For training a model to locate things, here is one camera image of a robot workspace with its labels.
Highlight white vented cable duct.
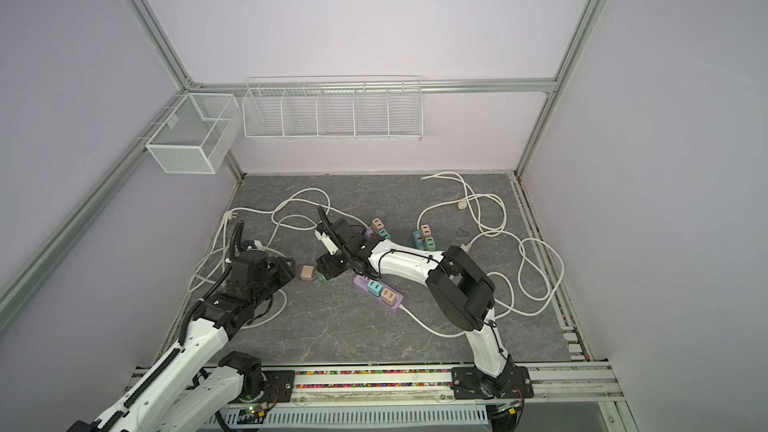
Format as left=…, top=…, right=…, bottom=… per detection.
left=221, top=404, right=491, bottom=431

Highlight long white wire basket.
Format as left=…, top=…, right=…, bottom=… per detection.
left=242, top=75, right=424, bottom=141

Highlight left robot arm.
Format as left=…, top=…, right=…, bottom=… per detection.
left=70, top=249, right=295, bottom=431

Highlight pink plug lower purple strip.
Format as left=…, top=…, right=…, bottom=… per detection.
left=380, top=288, right=400, bottom=307

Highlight white cable of lower strip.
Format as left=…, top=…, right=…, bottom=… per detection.
left=399, top=302, right=469, bottom=339

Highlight white cables bundle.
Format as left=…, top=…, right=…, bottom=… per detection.
left=416, top=170, right=566, bottom=319
left=187, top=185, right=368, bottom=331

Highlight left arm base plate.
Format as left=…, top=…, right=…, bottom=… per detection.
left=238, top=369, right=296, bottom=404

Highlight white cables left bundle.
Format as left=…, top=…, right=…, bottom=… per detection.
left=187, top=185, right=368, bottom=331

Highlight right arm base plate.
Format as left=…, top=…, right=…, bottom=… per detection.
left=450, top=363, right=534, bottom=400

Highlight teal power strip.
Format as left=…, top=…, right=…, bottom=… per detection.
left=413, top=231, right=426, bottom=250

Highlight pink plug purple strip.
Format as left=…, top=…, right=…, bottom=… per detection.
left=380, top=288, right=400, bottom=307
left=371, top=218, right=385, bottom=233

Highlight white cables right bundle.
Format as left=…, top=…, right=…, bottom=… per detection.
left=416, top=170, right=566, bottom=319

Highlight small white mesh basket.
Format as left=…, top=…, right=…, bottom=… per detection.
left=145, top=93, right=242, bottom=175

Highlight pink plug upper purple strip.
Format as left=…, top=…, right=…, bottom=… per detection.
left=371, top=218, right=385, bottom=233

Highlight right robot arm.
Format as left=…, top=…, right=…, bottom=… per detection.
left=315, top=209, right=514, bottom=399

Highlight purple power strip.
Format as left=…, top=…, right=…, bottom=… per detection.
left=353, top=275, right=403, bottom=310
left=364, top=227, right=383, bottom=238

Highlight aluminium frame rail front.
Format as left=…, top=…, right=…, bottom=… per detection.
left=116, top=361, right=626, bottom=412

